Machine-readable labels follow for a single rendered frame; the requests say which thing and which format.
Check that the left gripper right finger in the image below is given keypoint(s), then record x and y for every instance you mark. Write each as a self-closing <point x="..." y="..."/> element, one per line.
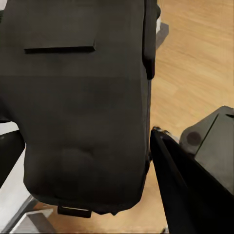
<point x="194" y="201"/>

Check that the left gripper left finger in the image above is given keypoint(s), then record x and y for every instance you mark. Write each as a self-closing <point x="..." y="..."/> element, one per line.
<point x="12" y="145"/>

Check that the bed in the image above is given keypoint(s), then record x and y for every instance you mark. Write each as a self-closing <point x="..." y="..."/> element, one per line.
<point x="15" y="200"/>

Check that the camera tripod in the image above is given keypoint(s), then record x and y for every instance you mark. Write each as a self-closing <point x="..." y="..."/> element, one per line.
<point x="211" y="143"/>

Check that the digital camera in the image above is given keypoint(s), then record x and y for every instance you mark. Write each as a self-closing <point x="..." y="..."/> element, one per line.
<point x="75" y="76"/>

